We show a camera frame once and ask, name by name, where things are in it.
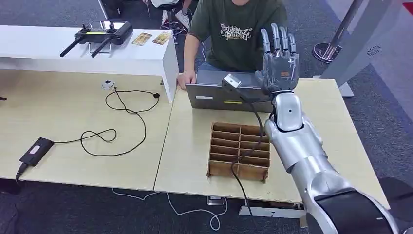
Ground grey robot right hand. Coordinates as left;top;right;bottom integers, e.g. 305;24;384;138
254;22;300;95

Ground metal pole stand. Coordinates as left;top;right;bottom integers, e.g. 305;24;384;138
312;0;366;64

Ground person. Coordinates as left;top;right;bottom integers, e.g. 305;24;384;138
176;0;288;90

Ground grey laptop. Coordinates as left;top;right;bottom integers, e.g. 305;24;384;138
185;70;274;114

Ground grey kiosk stand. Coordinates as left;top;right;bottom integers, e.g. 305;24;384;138
312;0;413;98

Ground person's hand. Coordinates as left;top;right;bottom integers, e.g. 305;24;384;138
177;70;197;90

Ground wooden card box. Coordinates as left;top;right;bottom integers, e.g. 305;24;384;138
206;121;271;183

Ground white shoe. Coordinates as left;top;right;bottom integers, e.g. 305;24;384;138
175;9;191;30

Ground printed card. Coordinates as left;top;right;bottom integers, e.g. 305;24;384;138
151;31;172;46
131;32;153;46

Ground white desk foot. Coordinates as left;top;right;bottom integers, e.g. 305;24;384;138
239;206;306;219

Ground black remote controller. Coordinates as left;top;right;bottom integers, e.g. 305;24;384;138
59;20;133;59

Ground white desk shelf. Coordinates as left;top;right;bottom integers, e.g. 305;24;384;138
0;25;180;104

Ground black power adapter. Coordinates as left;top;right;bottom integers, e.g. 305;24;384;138
19;137;55;167

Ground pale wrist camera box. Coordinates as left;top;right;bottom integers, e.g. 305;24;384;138
222;73;242;89

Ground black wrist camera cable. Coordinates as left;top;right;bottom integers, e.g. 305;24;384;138
229;95;266;223

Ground thin black adapter cable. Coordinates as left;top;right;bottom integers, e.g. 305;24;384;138
53;86;161;157

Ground white cable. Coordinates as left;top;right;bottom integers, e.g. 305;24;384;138
111;188;228;232

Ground thick black power cord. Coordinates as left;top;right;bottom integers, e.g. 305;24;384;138
15;162;30;182

